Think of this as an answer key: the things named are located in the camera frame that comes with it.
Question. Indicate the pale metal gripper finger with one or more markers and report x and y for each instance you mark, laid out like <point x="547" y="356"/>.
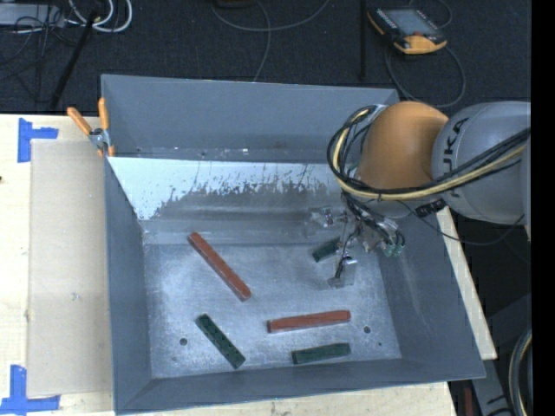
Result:
<point x="321" y="220"/>
<point x="345" y="273"/>

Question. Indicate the dark green flat block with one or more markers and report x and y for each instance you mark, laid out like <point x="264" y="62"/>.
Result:
<point x="325" y="249"/>
<point x="220" y="341"/>
<point x="321" y="353"/>

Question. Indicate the red-brown flat block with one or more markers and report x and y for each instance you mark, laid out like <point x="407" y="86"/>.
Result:
<point x="308" y="321"/>
<point x="219" y="266"/>

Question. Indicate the grey metal bin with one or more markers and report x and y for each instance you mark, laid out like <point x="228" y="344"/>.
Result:
<point x="269" y="275"/>

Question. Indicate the black cylinder on white bracket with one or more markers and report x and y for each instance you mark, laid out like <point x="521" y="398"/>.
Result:
<point x="430" y="208"/>

